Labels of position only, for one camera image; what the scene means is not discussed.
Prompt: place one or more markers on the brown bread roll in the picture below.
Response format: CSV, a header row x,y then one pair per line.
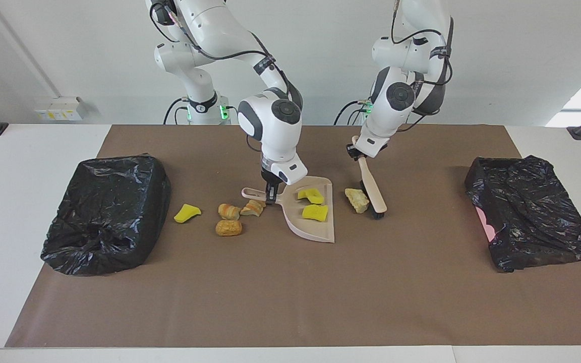
x,y
228,228

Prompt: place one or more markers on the striped bread piece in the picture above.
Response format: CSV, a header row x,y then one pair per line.
x,y
252,207
229,212

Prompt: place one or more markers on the yellow sponge wedge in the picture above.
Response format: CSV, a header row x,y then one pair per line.
x,y
185,214

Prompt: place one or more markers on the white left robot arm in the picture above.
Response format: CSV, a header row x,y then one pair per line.
x,y
394,101

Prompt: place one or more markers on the brown table mat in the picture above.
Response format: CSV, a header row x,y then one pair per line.
x,y
290,307

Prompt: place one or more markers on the white wall socket box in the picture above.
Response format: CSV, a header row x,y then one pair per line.
x,y
58,108

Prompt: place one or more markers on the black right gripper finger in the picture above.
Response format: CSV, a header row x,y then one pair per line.
x,y
271,195

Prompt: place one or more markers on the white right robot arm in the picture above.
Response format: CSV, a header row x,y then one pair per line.
x,y
270,131

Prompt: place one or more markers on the beige hand brush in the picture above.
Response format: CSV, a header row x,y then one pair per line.
x,y
373,194

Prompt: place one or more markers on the grey beige foam chunk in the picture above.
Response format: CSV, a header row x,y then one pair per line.
x,y
357,200

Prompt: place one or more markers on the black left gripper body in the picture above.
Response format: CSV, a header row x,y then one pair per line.
x,y
358,152

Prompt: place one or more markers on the pink bin with black bag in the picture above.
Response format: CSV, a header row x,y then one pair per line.
x,y
532,212

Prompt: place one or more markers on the yellow sponge piece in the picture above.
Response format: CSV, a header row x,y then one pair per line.
x,y
315,213
311,195

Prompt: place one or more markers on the beige plastic dustpan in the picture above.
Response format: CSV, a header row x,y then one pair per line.
x,y
295,222

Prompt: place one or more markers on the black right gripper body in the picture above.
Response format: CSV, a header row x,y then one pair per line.
x,y
271,181

